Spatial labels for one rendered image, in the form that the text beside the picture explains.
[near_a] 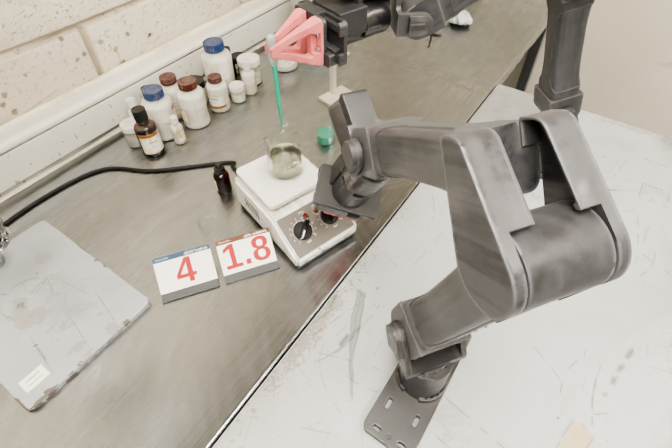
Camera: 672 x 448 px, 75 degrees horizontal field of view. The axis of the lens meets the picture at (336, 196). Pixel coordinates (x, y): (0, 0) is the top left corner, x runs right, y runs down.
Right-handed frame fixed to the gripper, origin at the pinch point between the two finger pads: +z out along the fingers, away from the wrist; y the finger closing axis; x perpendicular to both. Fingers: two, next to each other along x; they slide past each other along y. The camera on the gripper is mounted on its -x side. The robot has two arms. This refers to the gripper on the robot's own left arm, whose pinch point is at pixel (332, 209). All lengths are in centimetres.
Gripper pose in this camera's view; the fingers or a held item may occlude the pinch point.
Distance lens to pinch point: 74.3
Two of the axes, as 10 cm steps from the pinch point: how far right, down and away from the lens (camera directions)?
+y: -9.4, -2.6, -2.1
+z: -2.9, 3.3, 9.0
